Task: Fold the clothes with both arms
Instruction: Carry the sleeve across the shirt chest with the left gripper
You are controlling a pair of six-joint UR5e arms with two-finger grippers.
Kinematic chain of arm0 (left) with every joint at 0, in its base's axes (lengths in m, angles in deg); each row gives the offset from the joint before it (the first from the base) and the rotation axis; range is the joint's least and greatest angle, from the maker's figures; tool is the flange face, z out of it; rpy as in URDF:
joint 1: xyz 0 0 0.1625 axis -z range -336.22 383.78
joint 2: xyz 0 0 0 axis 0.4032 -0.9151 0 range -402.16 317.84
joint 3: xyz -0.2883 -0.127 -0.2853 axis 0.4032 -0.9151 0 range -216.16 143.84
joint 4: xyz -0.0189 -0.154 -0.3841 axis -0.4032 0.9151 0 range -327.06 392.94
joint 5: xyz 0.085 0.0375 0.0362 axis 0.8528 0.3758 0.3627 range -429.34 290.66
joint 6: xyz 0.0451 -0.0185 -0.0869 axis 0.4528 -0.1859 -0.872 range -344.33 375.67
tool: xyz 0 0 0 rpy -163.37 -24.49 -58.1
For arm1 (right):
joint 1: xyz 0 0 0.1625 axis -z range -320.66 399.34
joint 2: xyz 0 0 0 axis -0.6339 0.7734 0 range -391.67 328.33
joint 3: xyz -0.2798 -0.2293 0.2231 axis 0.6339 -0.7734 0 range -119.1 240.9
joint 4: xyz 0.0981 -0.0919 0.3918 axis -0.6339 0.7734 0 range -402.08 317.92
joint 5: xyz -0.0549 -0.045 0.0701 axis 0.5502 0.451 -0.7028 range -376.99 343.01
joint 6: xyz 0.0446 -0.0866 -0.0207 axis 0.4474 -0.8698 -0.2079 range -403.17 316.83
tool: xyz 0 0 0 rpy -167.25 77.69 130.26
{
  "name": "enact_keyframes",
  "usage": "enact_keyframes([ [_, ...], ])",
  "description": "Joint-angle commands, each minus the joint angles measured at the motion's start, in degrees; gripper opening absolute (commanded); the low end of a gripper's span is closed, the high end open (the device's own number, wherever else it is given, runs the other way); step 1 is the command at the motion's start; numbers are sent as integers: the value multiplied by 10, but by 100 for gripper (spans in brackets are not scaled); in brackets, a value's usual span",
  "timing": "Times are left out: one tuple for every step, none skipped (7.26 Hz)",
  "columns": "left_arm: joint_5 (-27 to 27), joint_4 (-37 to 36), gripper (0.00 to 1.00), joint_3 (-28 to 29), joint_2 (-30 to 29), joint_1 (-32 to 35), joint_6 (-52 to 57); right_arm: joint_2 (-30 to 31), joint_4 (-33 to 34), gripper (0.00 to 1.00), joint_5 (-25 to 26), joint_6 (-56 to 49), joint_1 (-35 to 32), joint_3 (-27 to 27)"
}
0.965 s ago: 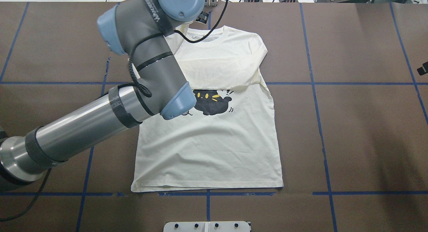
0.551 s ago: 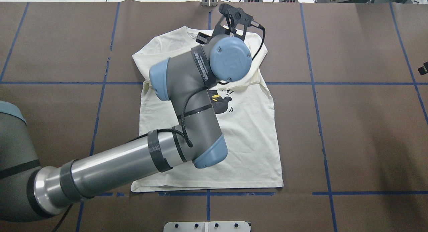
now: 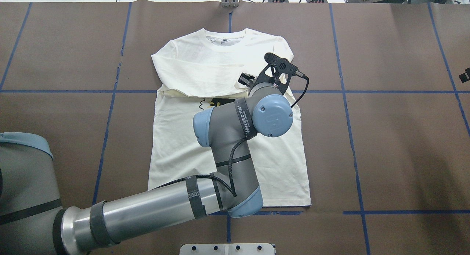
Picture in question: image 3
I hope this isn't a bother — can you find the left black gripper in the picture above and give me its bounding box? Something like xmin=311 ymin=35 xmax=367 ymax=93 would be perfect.
xmin=238 ymin=53 xmax=299 ymax=94

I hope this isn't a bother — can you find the cream long-sleeve cat shirt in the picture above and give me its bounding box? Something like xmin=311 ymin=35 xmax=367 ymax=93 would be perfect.
xmin=148 ymin=28 xmax=312 ymax=207

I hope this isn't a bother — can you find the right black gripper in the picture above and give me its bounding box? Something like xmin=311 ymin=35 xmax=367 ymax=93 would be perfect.
xmin=459 ymin=68 xmax=470 ymax=83

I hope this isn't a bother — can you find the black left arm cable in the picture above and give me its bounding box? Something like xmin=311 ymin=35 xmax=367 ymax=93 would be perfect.
xmin=154 ymin=69 xmax=310 ymax=197

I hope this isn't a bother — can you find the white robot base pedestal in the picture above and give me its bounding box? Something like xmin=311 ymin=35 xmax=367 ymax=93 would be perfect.
xmin=179 ymin=243 xmax=277 ymax=255

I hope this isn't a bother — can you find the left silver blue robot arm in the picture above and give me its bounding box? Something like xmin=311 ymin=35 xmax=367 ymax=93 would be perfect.
xmin=0 ymin=53 xmax=308 ymax=255

